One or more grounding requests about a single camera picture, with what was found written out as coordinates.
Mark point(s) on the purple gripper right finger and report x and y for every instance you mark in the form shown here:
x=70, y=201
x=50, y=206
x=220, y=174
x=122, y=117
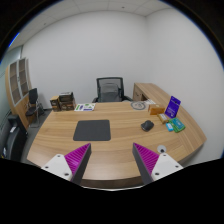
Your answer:
x=153, y=166

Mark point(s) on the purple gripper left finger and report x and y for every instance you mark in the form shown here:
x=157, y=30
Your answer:
x=71, y=166

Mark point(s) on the black computer mouse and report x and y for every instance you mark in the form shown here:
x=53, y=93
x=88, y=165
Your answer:
x=147, y=125

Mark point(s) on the dark grey mouse pad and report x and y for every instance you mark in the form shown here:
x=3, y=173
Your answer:
x=92, y=130

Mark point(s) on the blue small packet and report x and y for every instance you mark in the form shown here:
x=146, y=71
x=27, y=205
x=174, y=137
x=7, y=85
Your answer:
x=169, y=127

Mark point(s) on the wooden office desk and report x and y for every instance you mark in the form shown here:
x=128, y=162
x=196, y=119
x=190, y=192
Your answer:
x=112, y=164

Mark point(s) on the green packet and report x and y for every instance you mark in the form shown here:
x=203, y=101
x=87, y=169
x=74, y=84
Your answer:
x=177, y=125

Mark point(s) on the small yellow box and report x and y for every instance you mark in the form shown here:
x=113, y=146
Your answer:
x=163, y=118

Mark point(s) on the orange cardboard box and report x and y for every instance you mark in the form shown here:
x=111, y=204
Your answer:
x=155, y=109

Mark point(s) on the white green leaflet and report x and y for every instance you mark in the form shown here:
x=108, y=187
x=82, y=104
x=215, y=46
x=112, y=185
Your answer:
x=85, y=107

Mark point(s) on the round grey coaster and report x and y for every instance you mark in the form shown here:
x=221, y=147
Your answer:
x=138, y=105

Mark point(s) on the purple standing card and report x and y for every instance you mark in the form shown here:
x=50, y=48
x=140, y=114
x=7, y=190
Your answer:
x=173, y=107

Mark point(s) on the large brown box stack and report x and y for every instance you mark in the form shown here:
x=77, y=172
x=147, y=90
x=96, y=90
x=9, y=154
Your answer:
x=66, y=101

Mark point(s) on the black visitor chair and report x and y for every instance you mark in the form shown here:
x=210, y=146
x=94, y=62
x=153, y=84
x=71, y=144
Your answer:
x=34, y=107

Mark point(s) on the wooden side cabinet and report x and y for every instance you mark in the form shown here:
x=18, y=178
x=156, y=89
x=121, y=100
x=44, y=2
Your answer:
x=145, y=91

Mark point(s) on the grey mesh office chair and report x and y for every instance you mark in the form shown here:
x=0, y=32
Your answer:
x=110, y=89

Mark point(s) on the wooden bookshelf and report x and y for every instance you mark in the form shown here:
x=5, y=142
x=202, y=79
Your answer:
x=18, y=85

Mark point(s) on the white desk cable grommet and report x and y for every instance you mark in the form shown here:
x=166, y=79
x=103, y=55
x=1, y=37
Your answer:
x=161, y=149

